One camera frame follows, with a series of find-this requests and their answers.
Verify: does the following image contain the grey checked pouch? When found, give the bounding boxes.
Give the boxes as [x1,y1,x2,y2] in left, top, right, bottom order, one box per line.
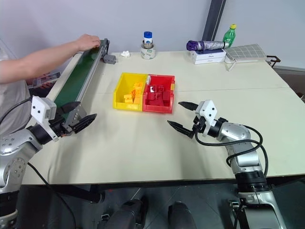
[224,43,267,63]

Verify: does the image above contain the yellow plastic bin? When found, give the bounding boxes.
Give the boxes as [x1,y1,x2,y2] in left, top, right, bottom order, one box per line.
[112,72,148,112]

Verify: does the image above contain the dark metal chair frame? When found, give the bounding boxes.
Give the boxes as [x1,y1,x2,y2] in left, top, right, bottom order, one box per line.
[266,55,282,69]

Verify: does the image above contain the dark rounded shape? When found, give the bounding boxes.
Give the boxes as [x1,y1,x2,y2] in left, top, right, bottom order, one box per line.
[167,201,199,229]
[111,195,149,229]

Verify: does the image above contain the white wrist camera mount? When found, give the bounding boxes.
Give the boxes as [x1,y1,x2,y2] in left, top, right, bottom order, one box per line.
[31,95,60,143]
[195,100,219,138]

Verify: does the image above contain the person's bare hand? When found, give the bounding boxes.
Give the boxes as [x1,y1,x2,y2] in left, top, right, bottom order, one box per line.
[76,33,102,52]

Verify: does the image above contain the thin black cable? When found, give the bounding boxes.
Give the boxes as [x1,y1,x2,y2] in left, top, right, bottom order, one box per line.
[28,161,77,229]

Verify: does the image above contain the white flat carton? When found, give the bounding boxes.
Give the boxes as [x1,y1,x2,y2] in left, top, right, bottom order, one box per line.
[190,48,227,60]
[193,56,226,65]

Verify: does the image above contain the dark grey wall pillar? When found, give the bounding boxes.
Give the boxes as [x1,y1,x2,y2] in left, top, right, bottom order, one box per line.
[202,0,226,42]

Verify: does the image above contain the person's grey shirt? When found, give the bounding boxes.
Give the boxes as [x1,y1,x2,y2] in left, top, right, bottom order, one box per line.
[0,44,33,137]

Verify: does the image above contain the white tape roll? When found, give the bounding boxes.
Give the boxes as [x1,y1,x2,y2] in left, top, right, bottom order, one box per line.
[140,42,157,60]

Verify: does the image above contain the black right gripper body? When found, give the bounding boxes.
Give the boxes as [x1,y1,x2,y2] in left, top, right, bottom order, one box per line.
[191,115,207,138]

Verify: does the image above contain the green bottle yellow cap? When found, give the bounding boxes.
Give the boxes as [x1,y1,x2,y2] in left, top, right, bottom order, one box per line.
[223,23,237,48]

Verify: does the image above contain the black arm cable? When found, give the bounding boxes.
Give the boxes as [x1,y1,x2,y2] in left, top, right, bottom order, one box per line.
[0,97,33,125]
[193,123,269,177]

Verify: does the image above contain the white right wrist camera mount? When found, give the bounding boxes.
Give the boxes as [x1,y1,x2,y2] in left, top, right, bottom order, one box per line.
[195,100,219,138]

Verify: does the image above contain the white cord loop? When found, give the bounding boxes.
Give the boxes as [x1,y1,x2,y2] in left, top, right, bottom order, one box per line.
[224,58,237,72]

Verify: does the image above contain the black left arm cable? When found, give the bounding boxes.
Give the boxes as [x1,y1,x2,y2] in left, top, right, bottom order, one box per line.
[0,97,33,125]

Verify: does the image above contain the white bottle blue cap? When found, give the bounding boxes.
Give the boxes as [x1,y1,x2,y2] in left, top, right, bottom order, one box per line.
[142,31,154,49]

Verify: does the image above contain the black table frame bar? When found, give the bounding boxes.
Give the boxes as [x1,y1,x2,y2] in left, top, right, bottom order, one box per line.
[51,183,106,204]

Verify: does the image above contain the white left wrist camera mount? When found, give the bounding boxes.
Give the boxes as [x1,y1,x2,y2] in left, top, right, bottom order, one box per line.
[31,95,60,143]

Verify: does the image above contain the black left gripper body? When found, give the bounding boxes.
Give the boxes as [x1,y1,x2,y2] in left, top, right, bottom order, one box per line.
[49,111,74,138]

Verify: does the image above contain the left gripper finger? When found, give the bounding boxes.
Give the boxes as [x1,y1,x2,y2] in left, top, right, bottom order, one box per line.
[71,113,98,135]
[60,101,81,115]

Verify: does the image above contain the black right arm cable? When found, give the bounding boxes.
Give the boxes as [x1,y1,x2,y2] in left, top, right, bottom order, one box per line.
[193,123,269,177]

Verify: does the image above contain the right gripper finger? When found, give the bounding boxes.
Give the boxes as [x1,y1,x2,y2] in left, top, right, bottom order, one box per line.
[178,101,199,111]
[167,120,194,139]

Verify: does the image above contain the red plastic bin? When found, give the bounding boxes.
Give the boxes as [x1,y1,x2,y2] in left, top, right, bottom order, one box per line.
[142,74,176,114]

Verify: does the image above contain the purple folded umbrella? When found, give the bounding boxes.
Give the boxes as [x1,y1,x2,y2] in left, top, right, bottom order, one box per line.
[186,40,230,52]

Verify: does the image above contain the green conveyor belt unit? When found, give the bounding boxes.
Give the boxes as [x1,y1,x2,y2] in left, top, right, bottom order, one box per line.
[45,39,112,130]

